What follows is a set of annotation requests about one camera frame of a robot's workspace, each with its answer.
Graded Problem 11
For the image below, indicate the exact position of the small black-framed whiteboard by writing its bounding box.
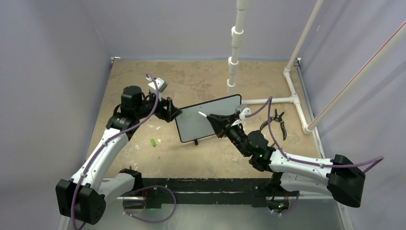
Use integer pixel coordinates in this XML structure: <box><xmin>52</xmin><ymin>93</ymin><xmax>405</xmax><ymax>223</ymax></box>
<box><xmin>175</xmin><ymin>94</ymin><xmax>242</xmax><ymax>143</ymax></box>

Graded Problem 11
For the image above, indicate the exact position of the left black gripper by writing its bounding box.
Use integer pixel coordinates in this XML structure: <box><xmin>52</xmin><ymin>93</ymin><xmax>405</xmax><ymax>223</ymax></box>
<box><xmin>135</xmin><ymin>91</ymin><xmax>181</xmax><ymax>122</ymax></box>

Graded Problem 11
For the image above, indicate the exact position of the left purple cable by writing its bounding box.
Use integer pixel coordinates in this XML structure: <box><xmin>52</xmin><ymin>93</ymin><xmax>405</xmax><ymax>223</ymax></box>
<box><xmin>70</xmin><ymin>73</ymin><xmax>160</xmax><ymax>230</ymax></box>

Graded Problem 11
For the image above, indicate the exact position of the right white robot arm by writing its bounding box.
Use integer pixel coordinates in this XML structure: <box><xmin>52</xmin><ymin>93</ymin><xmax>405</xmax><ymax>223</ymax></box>
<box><xmin>205</xmin><ymin>114</ymin><xmax>366</xmax><ymax>208</ymax></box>

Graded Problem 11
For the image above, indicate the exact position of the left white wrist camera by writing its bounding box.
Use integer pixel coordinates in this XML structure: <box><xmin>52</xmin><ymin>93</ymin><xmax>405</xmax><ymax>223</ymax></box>
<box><xmin>146</xmin><ymin>77</ymin><xmax>168</xmax><ymax>93</ymax></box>

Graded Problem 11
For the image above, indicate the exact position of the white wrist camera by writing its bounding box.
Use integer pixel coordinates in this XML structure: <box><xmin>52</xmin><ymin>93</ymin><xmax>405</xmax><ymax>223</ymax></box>
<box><xmin>146</xmin><ymin>77</ymin><xmax>168</xmax><ymax>93</ymax></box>
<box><xmin>231</xmin><ymin>104</ymin><xmax>251</xmax><ymax>126</ymax></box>

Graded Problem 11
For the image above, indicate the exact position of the black-handled wire stripper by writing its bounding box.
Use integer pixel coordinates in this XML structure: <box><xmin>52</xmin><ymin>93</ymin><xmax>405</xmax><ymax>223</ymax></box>
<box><xmin>259</xmin><ymin>109</ymin><xmax>288</xmax><ymax>141</ymax></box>

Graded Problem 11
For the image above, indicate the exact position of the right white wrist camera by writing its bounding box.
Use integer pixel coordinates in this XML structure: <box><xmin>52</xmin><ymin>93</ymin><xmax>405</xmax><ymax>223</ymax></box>
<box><xmin>231</xmin><ymin>104</ymin><xmax>251</xmax><ymax>126</ymax></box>

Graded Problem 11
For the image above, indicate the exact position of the white PVC pipe frame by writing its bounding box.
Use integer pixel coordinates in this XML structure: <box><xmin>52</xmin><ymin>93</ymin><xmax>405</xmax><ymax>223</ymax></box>
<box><xmin>226</xmin><ymin>0</ymin><xmax>406</xmax><ymax>135</ymax></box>

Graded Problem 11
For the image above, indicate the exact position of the green marker cap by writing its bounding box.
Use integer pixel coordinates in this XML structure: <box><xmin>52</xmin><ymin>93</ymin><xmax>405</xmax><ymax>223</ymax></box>
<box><xmin>150</xmin><ymin>138</ymin><xmax>156</xmax><ymax>147</ymax></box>

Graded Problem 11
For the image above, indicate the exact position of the purple cable loop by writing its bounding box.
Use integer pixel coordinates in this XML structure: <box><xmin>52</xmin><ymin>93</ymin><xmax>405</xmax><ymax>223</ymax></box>
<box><xmin>123</xmin><ymin>184</ymin><xmax>178</xmax><ymax>224</ymax></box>

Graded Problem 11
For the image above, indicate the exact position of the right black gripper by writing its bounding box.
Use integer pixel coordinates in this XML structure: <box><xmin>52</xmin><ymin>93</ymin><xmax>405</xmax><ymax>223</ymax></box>
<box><xmin>208</xmin><ymin>113</ymin><xmax>250</xmax><ymax>157</ymax></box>

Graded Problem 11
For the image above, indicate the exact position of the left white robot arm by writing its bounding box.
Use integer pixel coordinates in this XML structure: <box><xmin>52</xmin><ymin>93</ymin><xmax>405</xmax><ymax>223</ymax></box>
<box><xmin>56</xmin><ymin>86</ymin><xmax>182</xmax><ymax>225</ymax></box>

